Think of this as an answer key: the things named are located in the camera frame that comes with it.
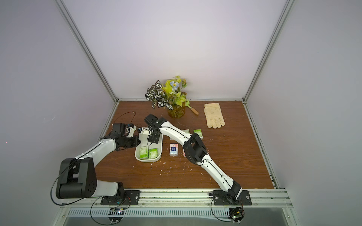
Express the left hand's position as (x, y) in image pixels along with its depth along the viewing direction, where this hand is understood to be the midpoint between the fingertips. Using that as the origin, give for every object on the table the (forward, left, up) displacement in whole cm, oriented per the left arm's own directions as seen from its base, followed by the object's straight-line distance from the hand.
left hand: (142, 140), depth 90 cm
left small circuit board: (-39, +7, -9) cm, 41 cm away
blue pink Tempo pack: (-5, -21, -3) cm, 22 cm away
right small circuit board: (-38, -55, -6) cm, 67 cm away
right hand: (+8, -6, -2) cm, 11 cm away
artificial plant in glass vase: (+25, -18, +17) cm, 35 cm away
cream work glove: (+26, -51, -5) cm, 57 cm away
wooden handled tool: (+30, -35, -4) cm, 46 cm away
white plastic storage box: (-1, -2, +3) cm, 4 cm away
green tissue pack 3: (-8, -8, -3) cm, 12 cm away
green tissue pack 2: (-8, -2, -3) cm, 8 cm away
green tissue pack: (+9, -38, -3) cm, 39 cm away
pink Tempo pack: (-8, -28, -4) cm, 29 cm away
